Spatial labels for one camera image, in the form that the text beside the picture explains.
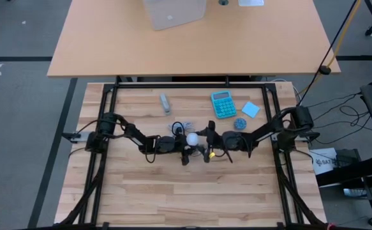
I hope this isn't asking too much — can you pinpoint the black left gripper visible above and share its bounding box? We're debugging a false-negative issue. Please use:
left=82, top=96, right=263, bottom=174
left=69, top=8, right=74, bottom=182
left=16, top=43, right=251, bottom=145
left=155, top=133, right=191, bottom=167

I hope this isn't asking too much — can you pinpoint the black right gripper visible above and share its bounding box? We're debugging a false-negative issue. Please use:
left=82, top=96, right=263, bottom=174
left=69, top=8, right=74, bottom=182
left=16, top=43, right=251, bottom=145
left=201, top=119, right=245, bottom=164

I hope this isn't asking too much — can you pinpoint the white lightbulb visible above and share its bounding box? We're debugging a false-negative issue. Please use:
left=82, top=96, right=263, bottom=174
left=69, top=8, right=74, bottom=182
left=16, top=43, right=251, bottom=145
left=185, top=132, right=200, bottom=147

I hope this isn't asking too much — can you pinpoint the brass lamp socket base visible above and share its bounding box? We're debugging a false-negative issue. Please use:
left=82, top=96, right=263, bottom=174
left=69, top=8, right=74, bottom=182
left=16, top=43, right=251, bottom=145
left=185, top=143, right=206, bottom=158

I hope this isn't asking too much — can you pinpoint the white lamp cord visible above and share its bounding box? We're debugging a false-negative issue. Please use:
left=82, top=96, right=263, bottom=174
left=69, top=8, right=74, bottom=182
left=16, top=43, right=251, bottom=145
left=167, top=120, right=197, bottom=134

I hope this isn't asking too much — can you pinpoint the blue patterned tape roll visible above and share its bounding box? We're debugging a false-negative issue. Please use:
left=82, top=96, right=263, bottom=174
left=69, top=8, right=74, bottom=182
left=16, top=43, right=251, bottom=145
left=233, top=117, right=248, bottom=131

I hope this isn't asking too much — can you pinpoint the blue calculator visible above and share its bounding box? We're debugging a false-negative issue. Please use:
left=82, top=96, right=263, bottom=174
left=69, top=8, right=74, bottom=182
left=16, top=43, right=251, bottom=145
left=210, top=89, right=238, bottom=120

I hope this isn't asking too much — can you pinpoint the blue sticky note pad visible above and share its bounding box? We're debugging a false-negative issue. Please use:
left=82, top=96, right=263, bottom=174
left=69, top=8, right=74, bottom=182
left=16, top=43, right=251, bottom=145
left=241, top=100, right=261, bottom=119

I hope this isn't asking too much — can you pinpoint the light wooden desk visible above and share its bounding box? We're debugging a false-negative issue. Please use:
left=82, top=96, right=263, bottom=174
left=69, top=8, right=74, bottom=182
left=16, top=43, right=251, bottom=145
left=46, top=0, right=342, bottom=79

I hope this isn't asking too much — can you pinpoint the white printed cardboard box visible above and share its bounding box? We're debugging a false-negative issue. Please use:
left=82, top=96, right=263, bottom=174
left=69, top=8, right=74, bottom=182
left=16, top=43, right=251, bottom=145
left=309, top=147, right=338, bottom=176

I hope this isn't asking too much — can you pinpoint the white flat device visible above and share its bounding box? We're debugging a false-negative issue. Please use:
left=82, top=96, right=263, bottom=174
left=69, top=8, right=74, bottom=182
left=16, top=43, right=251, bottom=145
left=237, top=0, right=265, bottom=7

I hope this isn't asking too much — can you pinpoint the black aluminium table frame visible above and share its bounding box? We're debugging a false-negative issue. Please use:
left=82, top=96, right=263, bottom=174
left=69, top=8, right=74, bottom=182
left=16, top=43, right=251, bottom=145
left=56, top=75, right=329, bottom=230

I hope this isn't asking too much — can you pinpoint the black drop cable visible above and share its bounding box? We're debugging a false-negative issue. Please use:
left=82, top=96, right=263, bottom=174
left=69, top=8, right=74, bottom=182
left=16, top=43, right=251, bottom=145
left=297, top=0, right=359, bottom=105

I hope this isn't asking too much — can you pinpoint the yellow drop cable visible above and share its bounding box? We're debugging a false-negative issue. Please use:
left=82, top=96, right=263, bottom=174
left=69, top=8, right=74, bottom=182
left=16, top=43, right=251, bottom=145
left=299, top=0, right=364, bottom=95

